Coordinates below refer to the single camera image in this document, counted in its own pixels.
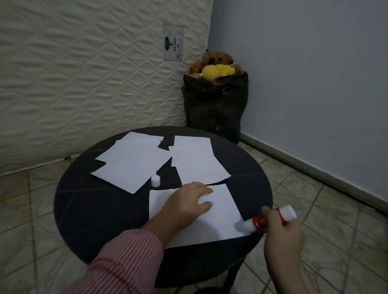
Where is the person's left hand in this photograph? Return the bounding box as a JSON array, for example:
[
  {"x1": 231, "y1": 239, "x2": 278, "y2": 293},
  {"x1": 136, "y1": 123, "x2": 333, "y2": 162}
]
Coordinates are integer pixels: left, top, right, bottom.
[{"x1": 160, "y1": 181, "x2": 214, "y2": 234}]

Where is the person's right hand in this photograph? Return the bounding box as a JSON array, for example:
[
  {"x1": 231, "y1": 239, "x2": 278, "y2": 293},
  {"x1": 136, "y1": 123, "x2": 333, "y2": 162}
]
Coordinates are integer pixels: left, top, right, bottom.
[{"x1": 261, "y1": 206, "x2": 306, "y2": 268}]

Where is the red and white glue stick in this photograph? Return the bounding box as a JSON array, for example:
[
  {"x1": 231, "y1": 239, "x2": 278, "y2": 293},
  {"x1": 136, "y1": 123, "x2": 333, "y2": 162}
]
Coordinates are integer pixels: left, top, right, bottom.
[{"x1": 235, "y1": 204, "x2": 298, "y2": 234}]

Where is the white paper sheet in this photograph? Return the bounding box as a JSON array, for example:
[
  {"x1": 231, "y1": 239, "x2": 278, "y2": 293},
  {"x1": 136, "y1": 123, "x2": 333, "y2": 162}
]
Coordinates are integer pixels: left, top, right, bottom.
[
  {"x1": 168, "y1": 145, "x2": 232, "y2": 186},
  {"x1": 148, "y1": 183, "x2": 248, "y2": 249},
  {"x1": 90, "y1": 145, "x2": 173, "y2": 194},
  {"x1": 173, "y1": 135, "x2": 213, "y2": 153},
  {"x1": 95, "y1": 132, "x2": 165, "y2": 164}
]

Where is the person's right forearm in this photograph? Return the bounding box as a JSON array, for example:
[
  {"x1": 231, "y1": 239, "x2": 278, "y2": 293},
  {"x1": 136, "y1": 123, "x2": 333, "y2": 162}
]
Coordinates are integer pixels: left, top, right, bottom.
[{"x1": 267, "y1": 262, "x2": 304, "y2": 294}]

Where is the person's left forearm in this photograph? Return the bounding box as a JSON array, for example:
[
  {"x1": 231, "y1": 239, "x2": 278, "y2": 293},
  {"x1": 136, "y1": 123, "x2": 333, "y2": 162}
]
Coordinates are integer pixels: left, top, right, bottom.
[{"x1": 61, "y1": 212, "x2": 175, "y2": 294}]

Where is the round black table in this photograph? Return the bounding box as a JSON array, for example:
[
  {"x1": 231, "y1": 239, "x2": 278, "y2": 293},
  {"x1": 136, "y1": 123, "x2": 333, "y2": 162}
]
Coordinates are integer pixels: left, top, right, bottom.
[{"x1": 54, "y1": 126, "x2": 273, "y2": 294}]

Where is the black plastic bag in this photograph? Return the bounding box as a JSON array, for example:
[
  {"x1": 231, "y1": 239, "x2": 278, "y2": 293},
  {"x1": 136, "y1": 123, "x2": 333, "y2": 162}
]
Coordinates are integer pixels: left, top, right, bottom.
[{"x1": 182, "y1": 72, "x2": 249, "y2": 145}]

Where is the yellow plush toy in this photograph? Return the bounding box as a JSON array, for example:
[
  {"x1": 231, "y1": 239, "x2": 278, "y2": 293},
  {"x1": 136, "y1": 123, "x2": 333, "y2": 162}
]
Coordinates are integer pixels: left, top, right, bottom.
[{"x1": 201, "y1": 63, "x2": 236, "y2": 82}]

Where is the brown plush toy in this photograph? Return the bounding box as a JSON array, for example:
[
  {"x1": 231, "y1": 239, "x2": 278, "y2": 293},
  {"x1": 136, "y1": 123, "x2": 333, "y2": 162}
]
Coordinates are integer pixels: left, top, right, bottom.
[{"x1": 202, "y1": 49, "x2": 234, "y2": 66}]

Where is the white mattress label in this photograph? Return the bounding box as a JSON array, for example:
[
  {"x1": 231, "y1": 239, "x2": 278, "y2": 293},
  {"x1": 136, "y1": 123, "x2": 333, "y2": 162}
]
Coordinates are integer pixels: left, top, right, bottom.
[{"x1": 163, "y1": 24, "x2": 184, "y2": 63}]

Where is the white quilted mattress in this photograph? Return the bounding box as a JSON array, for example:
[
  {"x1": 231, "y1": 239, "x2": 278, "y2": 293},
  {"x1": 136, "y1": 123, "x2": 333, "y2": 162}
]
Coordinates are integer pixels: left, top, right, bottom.
[{"x1": 0, "y1": 0, "x2": 214, "y2": 177}]

